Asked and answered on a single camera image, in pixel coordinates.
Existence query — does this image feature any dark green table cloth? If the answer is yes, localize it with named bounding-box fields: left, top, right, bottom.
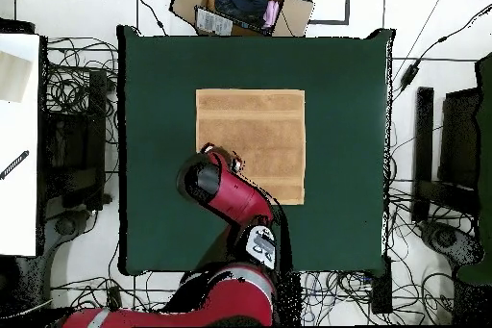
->
left=116, top=24, right=397, bottom=276

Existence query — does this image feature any small black power brick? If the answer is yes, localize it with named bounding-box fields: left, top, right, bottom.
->
left=106, top=285, right=124, bottom=311

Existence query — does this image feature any black power adapter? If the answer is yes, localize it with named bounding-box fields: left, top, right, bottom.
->
left=399, top=63, right=421, bottom=91

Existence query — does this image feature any black stand base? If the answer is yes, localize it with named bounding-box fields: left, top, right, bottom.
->
left=417, top=219, right=486, bottom=268
left=40, top=208, right=98, bottom=256

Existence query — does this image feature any black striped tool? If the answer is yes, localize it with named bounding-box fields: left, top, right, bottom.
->
left=0, top=149, right=31, bottom=182

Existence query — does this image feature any cardboard box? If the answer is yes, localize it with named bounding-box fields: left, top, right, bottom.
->
left=169, top=0, right=315, bottom=38

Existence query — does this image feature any black cable tangle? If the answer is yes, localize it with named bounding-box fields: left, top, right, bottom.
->
left=299, top=268, right=455, bottom=326
left=44, top=36, right=121, bottom=146

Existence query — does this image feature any tan terry towel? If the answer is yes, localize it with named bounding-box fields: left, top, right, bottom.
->
left=195, top=88, right=308, bottom=207

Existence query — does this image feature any beige box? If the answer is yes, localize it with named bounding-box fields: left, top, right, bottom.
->
left=0, top=49, right=33, bottom=105

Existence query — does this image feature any pink garment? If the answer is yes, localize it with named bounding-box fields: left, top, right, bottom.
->
left=261, top=0, right=281, bottom=30

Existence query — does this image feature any black rack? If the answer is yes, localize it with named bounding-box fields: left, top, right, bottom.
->
left=39, top=67, right=113, bottom=214

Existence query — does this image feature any white side table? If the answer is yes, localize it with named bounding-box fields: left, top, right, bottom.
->
left=0, top=32, right=42, bottom=257

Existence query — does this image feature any black chair frame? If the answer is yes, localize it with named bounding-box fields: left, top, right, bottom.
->
left=410, top=86, right=482, bottom=224

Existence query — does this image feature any printed paper sheet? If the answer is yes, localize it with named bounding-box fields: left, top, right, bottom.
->
left=194, top=5, right=234, bottom=38

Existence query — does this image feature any thin black cable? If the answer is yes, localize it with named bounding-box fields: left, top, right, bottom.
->
left=129, top=0, right=169, bottom=37

